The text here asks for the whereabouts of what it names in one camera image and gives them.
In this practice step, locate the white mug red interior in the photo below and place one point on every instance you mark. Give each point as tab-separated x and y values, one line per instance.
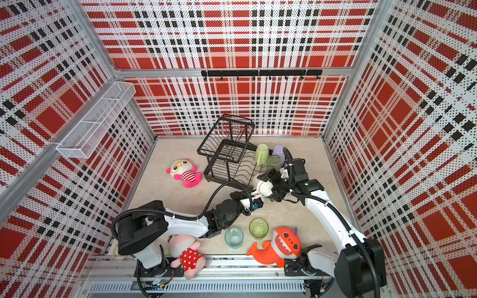
261	188

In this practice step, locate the short green glass cup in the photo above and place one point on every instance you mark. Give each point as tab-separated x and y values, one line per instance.
258	228

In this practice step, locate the black wall hook rail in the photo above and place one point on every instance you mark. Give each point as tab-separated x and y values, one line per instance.
254	73

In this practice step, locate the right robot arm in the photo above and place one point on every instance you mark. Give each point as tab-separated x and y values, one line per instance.
358	267

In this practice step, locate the lavender plastic cup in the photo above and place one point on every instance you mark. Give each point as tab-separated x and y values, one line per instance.
278	151

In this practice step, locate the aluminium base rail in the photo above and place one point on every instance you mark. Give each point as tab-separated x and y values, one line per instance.
223	276

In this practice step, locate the white mug green handle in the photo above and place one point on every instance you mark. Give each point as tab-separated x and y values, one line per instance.
262	155

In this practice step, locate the pink bear plush toy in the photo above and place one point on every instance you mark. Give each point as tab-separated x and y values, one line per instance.
184	251

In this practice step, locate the white wire wall basket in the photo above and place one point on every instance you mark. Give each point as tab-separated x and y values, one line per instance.
85	137

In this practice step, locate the black wire dish rack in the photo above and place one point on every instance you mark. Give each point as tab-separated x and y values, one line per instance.
229	152

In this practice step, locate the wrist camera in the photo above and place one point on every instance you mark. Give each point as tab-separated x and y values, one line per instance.
286	173
248	206

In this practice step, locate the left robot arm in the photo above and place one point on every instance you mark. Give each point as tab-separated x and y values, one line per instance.
137	230

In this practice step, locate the yellow pink owl plush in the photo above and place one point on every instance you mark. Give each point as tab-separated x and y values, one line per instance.
186	172

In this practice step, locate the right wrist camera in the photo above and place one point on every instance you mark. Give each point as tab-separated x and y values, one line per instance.
286	173

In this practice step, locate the teal glass cup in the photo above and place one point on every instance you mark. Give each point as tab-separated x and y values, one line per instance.
234	237

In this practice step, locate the red shark plush toy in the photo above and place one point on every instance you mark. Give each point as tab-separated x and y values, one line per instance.
284	245

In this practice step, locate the tall green glass cup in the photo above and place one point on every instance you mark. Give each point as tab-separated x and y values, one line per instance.
274	163

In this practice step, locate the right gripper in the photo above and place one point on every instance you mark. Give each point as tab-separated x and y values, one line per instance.
277	196

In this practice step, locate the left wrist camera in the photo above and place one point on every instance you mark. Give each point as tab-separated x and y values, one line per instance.
248	206

